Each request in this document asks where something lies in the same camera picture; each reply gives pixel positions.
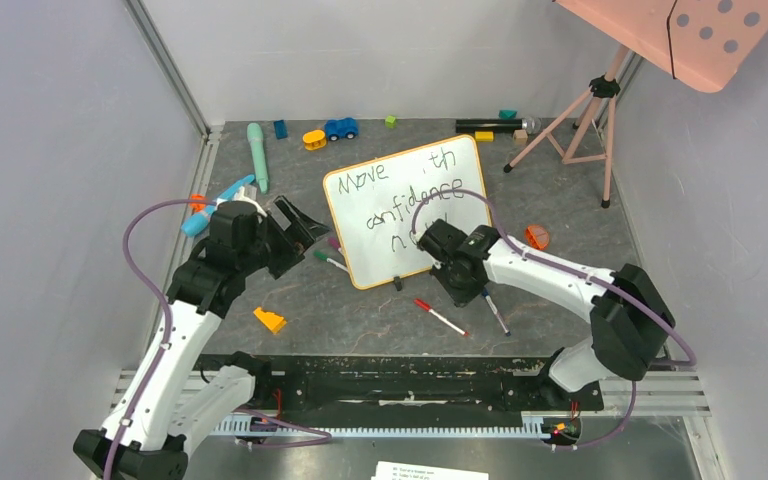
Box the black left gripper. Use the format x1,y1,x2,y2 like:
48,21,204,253
238,195,331,278

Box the orange framed whiteboard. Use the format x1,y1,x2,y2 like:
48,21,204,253
323,135,491,290

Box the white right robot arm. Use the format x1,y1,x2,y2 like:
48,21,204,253
418,219,675,408

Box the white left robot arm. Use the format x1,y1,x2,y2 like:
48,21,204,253
73,196,329,479

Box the green whiteboard marker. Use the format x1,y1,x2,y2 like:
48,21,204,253
313,251,349,273

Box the red whiteboard marker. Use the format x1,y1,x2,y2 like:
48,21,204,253
413,298,469,337

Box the blue whiteboard marker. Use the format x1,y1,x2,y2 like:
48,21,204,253
481,289,511,337

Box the orange wedge block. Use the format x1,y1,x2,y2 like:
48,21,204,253
253,307,287,334

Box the blue toy crayon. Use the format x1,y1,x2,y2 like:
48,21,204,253
181,174,255,238

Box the orange toy piece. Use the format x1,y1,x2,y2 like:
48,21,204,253
188,194,211,215

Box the yellow oval toy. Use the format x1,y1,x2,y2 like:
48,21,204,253
302,129,328,151

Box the dark blue block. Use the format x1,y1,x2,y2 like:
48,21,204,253
273,120,288,140

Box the mint green toy crayon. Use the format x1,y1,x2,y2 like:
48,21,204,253
246,122,269,193

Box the blue toy car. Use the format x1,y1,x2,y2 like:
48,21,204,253
324,117,359,142

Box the yellow block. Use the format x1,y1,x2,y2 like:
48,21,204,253
474,131,495,142

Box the printed paper sheet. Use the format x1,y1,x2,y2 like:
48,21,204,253
371,461,489,480

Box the teal block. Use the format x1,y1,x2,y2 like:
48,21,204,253
498,109,518,119

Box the orange half round toy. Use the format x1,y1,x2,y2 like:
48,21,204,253
524,224,551,250

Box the beige wooden block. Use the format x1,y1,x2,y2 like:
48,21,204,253
512,129,530,146

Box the black microphone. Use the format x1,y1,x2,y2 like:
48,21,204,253
455,116,542,134

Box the pink tripod stand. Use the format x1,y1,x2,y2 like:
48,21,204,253
503,45,630,209

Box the pink perforated tray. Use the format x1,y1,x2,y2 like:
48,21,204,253
558,0,768,93

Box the white cable duct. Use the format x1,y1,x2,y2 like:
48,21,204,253
209,413,566,441

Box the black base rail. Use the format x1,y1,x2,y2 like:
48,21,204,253
152,352,677,429

